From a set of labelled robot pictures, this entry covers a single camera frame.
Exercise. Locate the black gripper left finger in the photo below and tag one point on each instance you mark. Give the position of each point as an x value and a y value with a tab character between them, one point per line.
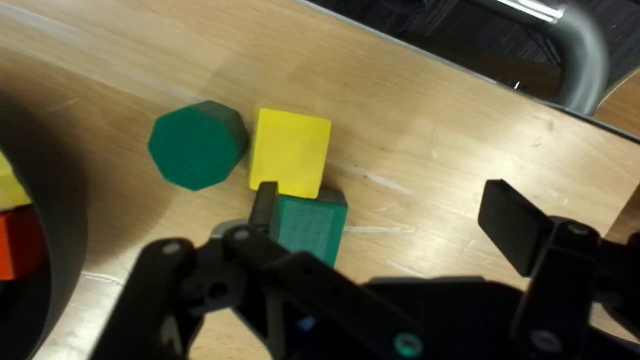
200	300

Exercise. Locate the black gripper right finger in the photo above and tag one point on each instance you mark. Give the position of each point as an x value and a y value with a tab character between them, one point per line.
566	280

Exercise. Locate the teal green block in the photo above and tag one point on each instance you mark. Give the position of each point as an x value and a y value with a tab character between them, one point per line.
313	227

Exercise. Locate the yellow cube block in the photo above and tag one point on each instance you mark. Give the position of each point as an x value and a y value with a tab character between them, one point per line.
291	150

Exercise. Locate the large red orange cube block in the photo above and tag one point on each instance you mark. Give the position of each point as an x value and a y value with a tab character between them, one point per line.
20	243

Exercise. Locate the black bowl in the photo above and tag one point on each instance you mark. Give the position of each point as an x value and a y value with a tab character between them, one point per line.
27	312

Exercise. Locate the green octagonal cylinder block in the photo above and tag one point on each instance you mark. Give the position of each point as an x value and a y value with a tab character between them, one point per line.
197	147

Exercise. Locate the round wooden stool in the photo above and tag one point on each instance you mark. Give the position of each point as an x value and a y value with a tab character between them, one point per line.
622	107

